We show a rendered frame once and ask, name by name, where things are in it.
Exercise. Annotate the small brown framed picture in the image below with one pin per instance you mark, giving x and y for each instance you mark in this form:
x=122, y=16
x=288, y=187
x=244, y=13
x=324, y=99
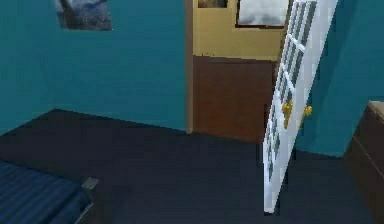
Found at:
x=212, y=3

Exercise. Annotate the dark framed cloudy picture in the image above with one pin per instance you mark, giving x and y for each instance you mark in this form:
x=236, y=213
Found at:
x=261, y=11

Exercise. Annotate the white glazed room door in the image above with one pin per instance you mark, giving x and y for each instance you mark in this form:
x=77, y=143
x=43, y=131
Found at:
x=308, y=70

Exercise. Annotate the blue striped bed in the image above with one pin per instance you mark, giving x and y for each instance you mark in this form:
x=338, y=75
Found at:
x=36, y=196

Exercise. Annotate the dark brown chest of drawers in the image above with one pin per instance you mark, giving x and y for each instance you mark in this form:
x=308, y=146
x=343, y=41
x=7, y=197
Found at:
x=368, y=156

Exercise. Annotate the blue grey wall picture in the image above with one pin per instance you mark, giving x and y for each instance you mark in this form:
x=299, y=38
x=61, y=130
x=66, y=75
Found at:
x=85, y=13

